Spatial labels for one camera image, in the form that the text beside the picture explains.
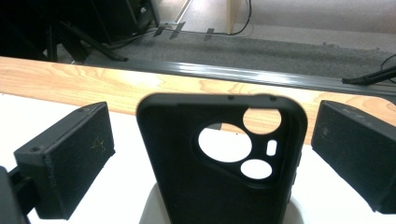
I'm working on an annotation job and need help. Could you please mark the wooden table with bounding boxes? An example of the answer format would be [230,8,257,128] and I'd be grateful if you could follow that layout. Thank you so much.
[0,55,396,146]

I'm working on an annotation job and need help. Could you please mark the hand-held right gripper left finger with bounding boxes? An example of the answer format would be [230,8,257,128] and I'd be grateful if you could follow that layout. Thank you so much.
[13,101,116,220]

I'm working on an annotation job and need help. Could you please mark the black phone case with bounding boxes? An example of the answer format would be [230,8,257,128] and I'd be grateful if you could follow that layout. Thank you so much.
[135,92,308,224]

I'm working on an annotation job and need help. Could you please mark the white board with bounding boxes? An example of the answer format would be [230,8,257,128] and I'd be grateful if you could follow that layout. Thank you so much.
[0,92,396,224]

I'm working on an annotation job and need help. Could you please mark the white plastic container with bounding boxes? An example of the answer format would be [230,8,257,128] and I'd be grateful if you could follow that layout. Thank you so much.
[138,182,312,224]

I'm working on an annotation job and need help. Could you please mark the black hanging cable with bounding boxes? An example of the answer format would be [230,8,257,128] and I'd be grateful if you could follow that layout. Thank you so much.
[214,0,254,36]

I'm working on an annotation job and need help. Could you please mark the black metal stand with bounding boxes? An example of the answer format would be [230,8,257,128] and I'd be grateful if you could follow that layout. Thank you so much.
[341,65,396,87]
[46,21,129,63]

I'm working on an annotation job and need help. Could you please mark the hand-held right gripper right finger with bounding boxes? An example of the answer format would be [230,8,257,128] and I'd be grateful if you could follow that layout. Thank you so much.
[311,100,396,215]

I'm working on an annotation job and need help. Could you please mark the black equipment cabinet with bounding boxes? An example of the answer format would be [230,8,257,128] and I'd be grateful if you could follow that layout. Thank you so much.
[90,0,161,43]

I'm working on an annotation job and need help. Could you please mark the light wooden furniture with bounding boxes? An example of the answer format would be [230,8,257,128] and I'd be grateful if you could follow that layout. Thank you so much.
[226,0,245,35]

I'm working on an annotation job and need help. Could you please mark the metal floor rail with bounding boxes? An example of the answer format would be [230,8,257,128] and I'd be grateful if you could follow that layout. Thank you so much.
[83,58,396,97]

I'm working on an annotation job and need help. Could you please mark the black floor cables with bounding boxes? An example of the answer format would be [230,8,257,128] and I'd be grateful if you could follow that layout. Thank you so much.
[381,53,396,83]

